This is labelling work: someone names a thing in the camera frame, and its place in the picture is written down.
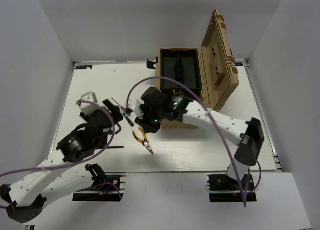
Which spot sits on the small dark hex key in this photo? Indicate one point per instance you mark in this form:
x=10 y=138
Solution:
x=119 y=129

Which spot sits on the black rear toolbox latch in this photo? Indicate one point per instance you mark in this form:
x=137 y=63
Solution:
x=152 y=64

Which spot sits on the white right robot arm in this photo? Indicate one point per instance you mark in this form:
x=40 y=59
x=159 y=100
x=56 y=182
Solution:
x=247 y=136

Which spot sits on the large dark hex key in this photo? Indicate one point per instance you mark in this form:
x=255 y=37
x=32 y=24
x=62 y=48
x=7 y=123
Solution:
x=116 y=147

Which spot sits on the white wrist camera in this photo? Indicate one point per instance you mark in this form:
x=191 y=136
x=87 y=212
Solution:
x=88 y=103
x=137 y=108

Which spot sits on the black toolbox tray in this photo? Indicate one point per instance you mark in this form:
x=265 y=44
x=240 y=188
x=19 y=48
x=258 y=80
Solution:
x=183 y=66

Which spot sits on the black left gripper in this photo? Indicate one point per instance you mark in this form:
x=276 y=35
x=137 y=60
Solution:
x=115 y=110

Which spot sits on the blue handled screwdriver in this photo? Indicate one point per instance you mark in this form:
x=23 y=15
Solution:
x=122 y=108

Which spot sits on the tan plastic toolbox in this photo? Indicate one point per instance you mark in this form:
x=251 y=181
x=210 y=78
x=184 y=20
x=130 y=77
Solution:
x=209 y=71

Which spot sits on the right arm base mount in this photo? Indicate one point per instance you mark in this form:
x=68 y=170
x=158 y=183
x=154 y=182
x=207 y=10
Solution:
x=222 y=191

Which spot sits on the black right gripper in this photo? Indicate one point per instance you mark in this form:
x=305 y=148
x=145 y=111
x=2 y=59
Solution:
x=145 y=124

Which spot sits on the yellow handled needle-nose pliers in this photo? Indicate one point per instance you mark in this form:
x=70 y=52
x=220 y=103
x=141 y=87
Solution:
x=144 y=140

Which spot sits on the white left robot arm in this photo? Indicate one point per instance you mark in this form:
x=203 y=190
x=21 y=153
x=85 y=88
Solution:
x=66 y=170

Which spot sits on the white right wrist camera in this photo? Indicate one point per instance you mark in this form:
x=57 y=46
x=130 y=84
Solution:
x=137 y=108

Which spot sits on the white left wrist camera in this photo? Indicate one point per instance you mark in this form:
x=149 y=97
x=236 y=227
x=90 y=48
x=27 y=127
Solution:
x=88 y=103

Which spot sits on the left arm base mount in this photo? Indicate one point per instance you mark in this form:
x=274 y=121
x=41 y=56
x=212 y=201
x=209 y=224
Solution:
x=111 y=189

